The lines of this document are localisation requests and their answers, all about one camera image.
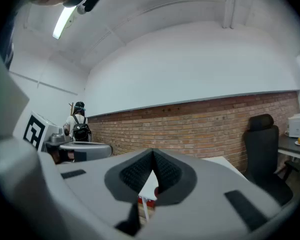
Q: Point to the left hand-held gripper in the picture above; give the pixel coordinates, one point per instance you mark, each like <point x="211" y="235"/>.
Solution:
<point x="35" y="131"/>

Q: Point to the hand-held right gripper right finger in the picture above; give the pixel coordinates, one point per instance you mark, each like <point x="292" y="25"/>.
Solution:
<point x="210" y="184"/>

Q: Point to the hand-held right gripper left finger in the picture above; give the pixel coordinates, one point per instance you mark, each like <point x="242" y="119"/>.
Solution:
<point x="90" y="189"/>

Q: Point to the wooden coat rack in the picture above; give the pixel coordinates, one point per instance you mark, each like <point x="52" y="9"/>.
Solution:
<point x="71" y="107"/>

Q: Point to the red box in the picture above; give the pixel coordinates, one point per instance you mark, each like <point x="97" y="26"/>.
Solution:
<point x="151" y="203"/>

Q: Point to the black office chair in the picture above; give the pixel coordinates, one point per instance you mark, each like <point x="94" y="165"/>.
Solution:
<point x="262" y="146"/>

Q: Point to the white printer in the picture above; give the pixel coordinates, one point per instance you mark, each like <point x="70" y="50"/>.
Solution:
<point x="298" y="126"/>

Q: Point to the ceiling tube light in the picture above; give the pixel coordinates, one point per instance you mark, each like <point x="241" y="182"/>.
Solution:
<point x="62" y="21"/>

